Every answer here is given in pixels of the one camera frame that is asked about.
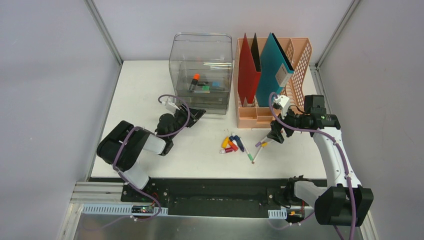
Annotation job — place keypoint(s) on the orange red marker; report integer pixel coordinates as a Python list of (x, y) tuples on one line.
[(233, 146)]

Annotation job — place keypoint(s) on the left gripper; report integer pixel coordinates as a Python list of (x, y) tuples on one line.
[(185, 114)]

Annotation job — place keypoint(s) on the white marker yellow cap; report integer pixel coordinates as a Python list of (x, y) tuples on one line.
[(266, 143)]

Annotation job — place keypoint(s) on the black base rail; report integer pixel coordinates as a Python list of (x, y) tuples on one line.
[(234, 198)]

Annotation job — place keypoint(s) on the red white short marker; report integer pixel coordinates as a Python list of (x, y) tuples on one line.
[(226, 150)]

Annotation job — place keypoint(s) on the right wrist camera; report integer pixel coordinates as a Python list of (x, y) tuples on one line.
[(282, 103)]

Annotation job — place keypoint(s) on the black highlighter green cap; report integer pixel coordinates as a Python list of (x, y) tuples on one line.
[(202, 89)]

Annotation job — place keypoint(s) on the black highlighter blue cap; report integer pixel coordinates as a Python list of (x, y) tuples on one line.
[(209, 83)]

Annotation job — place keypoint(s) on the teal blue folder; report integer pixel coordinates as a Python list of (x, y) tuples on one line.
[(276, 70)]

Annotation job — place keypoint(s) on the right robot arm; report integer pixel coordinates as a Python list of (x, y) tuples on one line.
[(344, 202)]

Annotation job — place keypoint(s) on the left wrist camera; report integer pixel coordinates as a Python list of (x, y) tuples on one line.
[(170, 105)]

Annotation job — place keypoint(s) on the clear grey drawer organizer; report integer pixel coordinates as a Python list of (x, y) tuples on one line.
[(211, 56)]

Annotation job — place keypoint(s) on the black highlighter orange cap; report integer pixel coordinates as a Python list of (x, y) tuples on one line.
[(194, 82)]

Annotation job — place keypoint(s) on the thin white pen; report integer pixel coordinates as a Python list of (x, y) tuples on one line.
[(260, 129)]

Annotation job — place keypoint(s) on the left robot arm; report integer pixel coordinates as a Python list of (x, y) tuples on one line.
[(122, 148)]

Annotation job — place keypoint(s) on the red folder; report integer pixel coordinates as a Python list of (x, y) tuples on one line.
[(249, 71)]

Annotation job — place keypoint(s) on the white marker green tip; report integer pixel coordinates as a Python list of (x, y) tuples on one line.
[(246, 150)]

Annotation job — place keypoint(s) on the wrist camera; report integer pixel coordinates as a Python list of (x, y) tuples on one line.
[(282, 103), (170, 105)]

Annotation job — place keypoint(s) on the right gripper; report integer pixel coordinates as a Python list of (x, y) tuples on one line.
[(275, 134)]

